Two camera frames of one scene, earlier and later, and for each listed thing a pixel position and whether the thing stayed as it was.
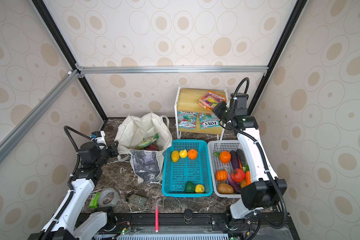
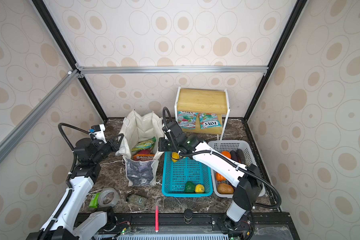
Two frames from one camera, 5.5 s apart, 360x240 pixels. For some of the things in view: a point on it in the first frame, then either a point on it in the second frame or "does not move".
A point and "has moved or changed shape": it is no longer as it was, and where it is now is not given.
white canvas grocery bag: [133, 130] has moved or changed shape
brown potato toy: [224, 189] does not move
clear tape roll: [102, 193] does not move
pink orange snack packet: [211, 100] to [143, 157]
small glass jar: [137, 200] does not move
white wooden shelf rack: [193, 111] does not move
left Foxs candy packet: [187, 120] does not move
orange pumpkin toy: [221, 175] does not move
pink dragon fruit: [152, 147] to [144, 151]
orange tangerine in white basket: [225, 157] does not move
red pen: [156, 219] does not move
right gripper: [218, 108] to [161, 143]
